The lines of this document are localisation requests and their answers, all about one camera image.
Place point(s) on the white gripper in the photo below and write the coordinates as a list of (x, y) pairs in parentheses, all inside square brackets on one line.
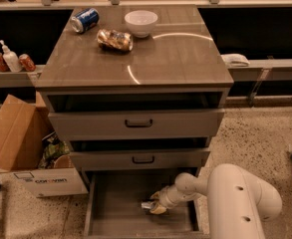
[(166, 198)]

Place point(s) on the silver redbull can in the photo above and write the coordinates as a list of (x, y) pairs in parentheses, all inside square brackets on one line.
[(148, 205)]

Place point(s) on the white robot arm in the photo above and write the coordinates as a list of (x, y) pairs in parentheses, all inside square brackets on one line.
[(238, 201)]

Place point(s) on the bottom open grey drawer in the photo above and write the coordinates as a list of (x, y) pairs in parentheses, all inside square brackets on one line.
[(115, 207)]

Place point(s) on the middle grey drawer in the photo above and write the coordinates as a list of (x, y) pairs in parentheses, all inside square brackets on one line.
[(139, 159)]

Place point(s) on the top grey drawer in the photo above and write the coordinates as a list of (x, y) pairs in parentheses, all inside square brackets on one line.
[(136, 125)]

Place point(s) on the grey drawer cabinet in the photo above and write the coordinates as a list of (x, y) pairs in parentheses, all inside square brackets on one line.
[(177, 67)]

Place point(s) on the crushed gold can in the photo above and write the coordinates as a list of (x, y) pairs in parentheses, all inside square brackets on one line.
[(115, 40)]

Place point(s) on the red soda can right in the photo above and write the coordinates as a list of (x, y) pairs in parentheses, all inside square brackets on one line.
[(27, 63)]

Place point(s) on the blue pepsi can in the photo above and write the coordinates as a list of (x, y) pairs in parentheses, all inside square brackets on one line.
[(85, 20)]

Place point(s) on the white printed cardboard box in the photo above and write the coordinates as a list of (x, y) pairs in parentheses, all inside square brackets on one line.
[(50, 182)]

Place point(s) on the green snack bag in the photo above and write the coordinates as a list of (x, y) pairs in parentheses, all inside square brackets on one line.
[(53, 148)]

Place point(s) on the brown cardboard box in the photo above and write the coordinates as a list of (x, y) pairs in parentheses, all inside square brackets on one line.
[(22, 128)]

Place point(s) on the white folded cloth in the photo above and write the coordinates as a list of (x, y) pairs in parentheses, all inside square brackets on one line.
[(235, 60)]

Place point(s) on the white bowl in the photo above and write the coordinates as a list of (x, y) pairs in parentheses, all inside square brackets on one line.
[(141, 22)]

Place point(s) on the white pump bottle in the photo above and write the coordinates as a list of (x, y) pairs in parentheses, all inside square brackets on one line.
[(10, 58)]

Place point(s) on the grey wall shelf rail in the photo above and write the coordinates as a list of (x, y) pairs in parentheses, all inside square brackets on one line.
[(20, 79)]

